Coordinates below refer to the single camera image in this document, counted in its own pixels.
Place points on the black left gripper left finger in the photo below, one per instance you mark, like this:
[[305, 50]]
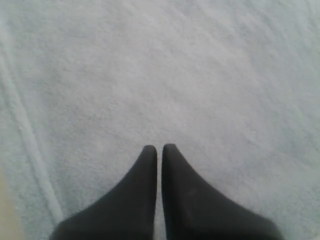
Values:
[[126, 212]]

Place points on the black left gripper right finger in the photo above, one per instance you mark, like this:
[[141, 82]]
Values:
[[194, 210]]

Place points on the light blue fluffy towel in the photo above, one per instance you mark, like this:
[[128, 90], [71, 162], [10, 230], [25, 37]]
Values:
[[235, 84]]

